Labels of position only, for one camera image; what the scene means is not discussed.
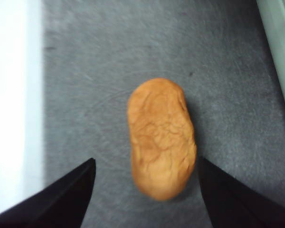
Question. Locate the mint green breakfast machine base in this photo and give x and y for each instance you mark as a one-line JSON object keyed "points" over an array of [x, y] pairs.
{"points": [[282, 28]]}

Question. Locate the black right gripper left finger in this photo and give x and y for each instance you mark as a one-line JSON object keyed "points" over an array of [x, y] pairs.
{"points": [[61, 202]]}

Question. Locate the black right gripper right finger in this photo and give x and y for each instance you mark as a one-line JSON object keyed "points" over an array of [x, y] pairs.
{"points": [[235, 202]]}

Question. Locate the brown potato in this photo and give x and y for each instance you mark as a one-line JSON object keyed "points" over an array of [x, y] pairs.
{"points": [[161, 142]]}

